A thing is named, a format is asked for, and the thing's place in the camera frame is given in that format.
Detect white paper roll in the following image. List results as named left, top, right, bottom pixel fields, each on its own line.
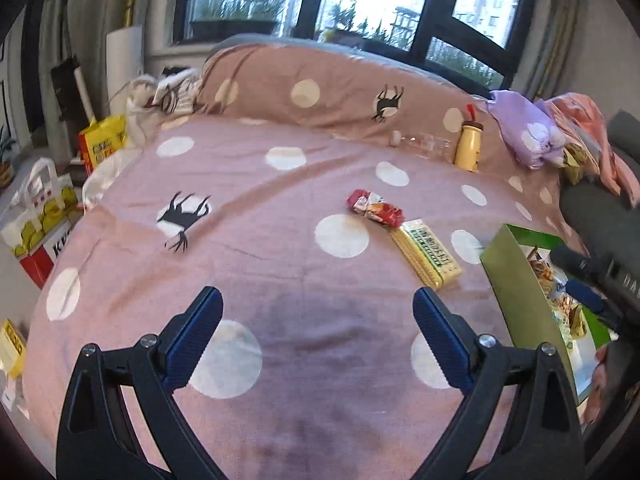
left=106, top=27, right=146, bottom=112

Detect person's right hand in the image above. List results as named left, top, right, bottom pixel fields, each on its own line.
left=581, top=344, right=609, bottom=427

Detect orange snack packet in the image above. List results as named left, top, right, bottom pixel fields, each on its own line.
left=526, top=246, right=557, bottom=284

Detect small yellow package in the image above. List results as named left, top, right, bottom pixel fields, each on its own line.
left=0, top=319, right=27, bottom=380

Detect white yellow shopping bag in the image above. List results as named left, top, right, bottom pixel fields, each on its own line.
left=0, top=157, right=85, bottom=291

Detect pink polka dot bed sheet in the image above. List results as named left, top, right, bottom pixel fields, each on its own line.
left=22, top=42, right=591, bottom=480

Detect grey sofa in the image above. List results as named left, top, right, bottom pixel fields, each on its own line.
left=557, top=110, right=640, bottom=266

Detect yellow green biscuit packet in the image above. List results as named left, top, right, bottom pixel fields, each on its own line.
left=390, top=219, right=464, bottom=291

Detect black bag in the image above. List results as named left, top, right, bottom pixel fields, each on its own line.
left=50, top=57, right=96, bottom=127

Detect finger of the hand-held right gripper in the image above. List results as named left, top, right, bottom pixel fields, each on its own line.
left=565, top=280, right=608, bottom=315
left=550, top=244, right=608, bottom=282

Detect yellow bottle with brown cap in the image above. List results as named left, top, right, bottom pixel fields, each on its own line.
left=452, top=104, right=485, bottom=174

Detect pile of white clothes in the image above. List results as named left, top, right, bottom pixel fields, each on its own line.
left=107, top=66, right=202, bottom=147

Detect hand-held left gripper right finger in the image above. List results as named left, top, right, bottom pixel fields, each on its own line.
left=412, top=287, right=587, bottom=480

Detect purple floral cloth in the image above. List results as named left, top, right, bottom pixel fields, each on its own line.
left=487, top=89, right=567, bottom=171

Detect yellow green snack bag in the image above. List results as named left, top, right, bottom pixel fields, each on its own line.
left=560, top=142, right=598, bottom=186

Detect green cardboard box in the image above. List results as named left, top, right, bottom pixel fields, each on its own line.
left=479, top=223, right=618, bottom=408

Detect grey curtain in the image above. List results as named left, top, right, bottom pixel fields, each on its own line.
left=510, top=0, right=587, bottom=107

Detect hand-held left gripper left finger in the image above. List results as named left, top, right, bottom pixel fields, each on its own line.
left=56, top=286, right=224, bottom=480

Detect red snack packet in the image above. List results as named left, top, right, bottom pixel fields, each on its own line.
left=346, top=189, right=405, bottom=229

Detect pink cloth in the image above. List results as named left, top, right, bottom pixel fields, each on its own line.
left=542, top=92, right=638, bottom=208

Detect white cloth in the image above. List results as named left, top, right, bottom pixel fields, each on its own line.
left=82, top=147, right=144, bottom=209

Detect clear plastic bottle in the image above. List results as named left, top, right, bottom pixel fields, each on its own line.
left=390, top=130, right=455, bottom=160

